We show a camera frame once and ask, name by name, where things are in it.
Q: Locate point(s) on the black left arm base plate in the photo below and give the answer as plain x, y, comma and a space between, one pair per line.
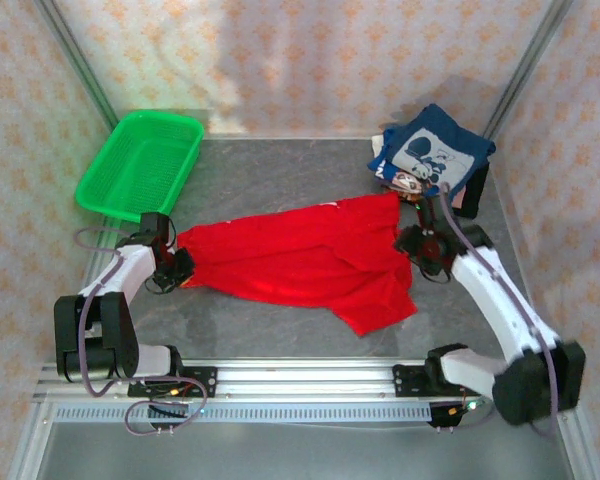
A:
205, 382

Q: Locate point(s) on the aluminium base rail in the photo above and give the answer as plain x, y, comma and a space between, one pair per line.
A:
305, 380

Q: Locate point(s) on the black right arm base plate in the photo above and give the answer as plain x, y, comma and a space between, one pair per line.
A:
410, 382

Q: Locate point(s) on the black folded t-shirt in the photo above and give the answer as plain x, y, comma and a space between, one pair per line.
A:
477, 192

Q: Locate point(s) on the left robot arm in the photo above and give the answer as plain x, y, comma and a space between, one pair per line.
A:
105, 335

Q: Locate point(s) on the aluminium frame post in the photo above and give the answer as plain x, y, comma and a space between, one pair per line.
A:
525, 70
80, 65

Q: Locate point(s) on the navy cartoon print t-shirt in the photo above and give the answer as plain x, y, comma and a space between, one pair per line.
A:
430, 127

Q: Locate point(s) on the pink folded t-shirt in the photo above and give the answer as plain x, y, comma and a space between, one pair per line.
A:
458, 199

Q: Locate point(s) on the green plastic basket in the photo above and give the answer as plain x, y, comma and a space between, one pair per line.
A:
145, 155

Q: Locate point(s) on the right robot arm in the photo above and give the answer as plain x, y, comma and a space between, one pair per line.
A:
500, 300

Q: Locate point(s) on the small circuit board with LED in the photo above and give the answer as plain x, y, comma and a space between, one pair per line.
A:
467, 406
170, 393

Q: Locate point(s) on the white folded t-shirt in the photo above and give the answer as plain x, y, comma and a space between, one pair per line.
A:
377, 145

